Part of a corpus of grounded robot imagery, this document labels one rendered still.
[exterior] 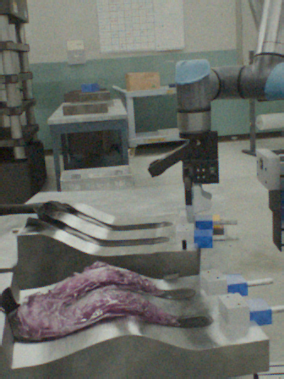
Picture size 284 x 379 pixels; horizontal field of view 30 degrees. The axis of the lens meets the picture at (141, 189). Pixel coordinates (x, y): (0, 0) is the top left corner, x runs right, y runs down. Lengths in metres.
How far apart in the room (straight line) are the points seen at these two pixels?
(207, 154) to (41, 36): 6.50
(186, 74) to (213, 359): 0.60
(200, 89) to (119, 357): 0.61
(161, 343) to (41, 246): 0.43
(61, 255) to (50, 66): 6.53
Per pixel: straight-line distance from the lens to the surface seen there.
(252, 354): 0.84
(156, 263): 1.09
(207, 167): 1.18
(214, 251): 1.32
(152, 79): 7.01
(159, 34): 7.58
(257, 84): 1.17
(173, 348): 0.80
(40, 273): 1.15
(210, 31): 7.70
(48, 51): 7.57
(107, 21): 7.55
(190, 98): 1.15
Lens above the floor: 1.27
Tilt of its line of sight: 14 degrees down
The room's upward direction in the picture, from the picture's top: 4 degrees counter-clockwise
